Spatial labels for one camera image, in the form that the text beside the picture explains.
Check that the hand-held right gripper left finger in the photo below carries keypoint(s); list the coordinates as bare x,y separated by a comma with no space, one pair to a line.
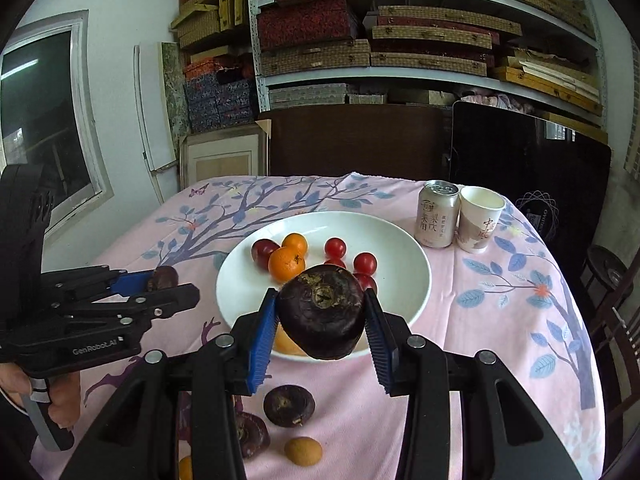
262,340

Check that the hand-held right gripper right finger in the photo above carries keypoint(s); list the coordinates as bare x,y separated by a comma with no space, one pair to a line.
375,340

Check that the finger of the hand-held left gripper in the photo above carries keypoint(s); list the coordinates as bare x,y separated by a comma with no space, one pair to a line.
165,302
127,282

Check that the small dark water chestnut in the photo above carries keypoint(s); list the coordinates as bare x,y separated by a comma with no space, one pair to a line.
165,277

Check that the large dark water chestnut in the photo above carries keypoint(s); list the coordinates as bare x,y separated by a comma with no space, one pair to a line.
320,320

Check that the white oval plate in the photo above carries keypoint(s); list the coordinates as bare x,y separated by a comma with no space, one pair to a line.
395,260

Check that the dark red plum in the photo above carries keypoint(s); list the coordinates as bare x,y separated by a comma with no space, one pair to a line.
261,251

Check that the small orange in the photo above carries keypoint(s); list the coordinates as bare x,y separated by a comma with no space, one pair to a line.
295,242

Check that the person's left hand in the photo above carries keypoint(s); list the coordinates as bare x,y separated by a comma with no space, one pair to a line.
65,402

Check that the pink deer printed tablecloth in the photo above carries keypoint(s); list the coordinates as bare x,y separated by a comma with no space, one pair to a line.
475,335

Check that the small yellow fruit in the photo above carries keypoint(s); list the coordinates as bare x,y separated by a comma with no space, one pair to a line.
302,451

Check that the beverage can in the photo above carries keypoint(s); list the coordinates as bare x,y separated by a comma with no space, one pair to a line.
436,220

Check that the paper cup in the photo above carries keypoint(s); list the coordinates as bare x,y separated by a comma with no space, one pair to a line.
477,225

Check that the white board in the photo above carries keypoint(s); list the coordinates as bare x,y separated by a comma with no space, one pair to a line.
150,105

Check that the window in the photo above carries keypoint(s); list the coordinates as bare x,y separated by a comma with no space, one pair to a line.
45,110

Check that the marbled panel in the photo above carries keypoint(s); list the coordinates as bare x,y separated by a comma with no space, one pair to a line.
172,90

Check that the stack of blue patterned boxes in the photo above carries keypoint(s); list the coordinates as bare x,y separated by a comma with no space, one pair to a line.
220,95

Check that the black glossy panel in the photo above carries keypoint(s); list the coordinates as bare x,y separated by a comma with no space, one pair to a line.
525,160

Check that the dark wooden slatted chair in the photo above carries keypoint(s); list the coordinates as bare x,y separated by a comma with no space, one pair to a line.
615,310

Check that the pink cloth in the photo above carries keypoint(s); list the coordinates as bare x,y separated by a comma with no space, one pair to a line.
492,100

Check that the white metal shelf rack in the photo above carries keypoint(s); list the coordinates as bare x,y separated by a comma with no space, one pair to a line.
320,76

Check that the stack of yellow woven boxes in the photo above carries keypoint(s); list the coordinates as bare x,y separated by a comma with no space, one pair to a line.
205,15

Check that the stack of woven storage boxes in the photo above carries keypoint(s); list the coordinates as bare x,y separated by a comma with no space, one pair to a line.
315,57

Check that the wooden picture frame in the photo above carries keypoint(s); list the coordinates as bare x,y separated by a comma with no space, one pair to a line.
220,160

